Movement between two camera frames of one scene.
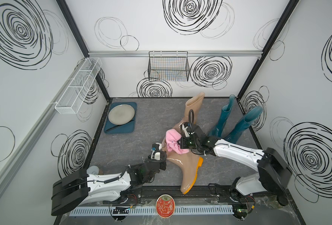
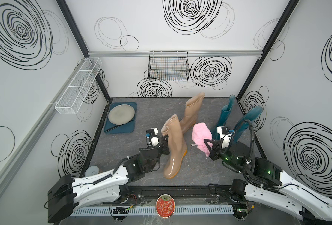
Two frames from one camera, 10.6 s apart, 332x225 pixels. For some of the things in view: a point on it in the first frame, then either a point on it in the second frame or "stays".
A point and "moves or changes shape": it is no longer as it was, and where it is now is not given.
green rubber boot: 216,130 stays
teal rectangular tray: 109,127 stays
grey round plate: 121,114 stays
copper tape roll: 93,169 stays
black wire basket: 170,66 stays
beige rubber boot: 194,103 stays
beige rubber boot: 189,162 to 177,149
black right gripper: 182,139 to 214,148
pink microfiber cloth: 172,136 moves or changes shape
